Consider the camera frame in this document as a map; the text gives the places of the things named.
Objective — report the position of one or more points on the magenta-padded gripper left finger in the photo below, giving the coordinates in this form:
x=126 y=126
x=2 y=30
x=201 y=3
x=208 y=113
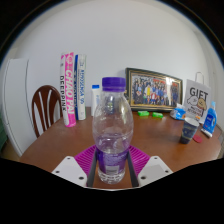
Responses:
x=71 y=168

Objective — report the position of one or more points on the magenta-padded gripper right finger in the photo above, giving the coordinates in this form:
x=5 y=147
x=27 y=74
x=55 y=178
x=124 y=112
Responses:
x=153 y=168

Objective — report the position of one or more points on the clear purple-capped water bottle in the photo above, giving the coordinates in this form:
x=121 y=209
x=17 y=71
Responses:
x=112 y=133

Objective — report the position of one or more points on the dark blue paper cup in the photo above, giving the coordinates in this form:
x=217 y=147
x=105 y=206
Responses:
x=188 y=131

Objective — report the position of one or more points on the flat round red coaster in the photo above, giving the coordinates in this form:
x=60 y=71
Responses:
x=197 y=138

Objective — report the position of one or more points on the blue tissue packet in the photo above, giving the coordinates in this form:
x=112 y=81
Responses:
x=177 y=113

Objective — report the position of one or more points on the small white blue-capped bottle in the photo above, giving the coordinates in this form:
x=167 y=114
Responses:
x=95 y=99

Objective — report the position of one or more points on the dark wooden chair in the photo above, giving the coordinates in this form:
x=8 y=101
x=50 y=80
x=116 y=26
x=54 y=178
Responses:
x=36 y=103

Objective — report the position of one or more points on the blue liquid bottle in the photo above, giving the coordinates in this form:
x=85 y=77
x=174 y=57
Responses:
x=210 y=120

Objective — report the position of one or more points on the white and blue cylindrical tube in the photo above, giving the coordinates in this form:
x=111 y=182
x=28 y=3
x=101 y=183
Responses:
x=81 y=93

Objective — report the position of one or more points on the framed group photo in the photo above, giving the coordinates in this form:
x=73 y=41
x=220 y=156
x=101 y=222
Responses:
x=151 y=90

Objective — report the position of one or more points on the white door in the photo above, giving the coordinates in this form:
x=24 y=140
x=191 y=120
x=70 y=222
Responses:
x=15 y=106

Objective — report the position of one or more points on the white paper gift bag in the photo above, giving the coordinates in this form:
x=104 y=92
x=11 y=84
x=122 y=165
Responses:
x=197 y=95

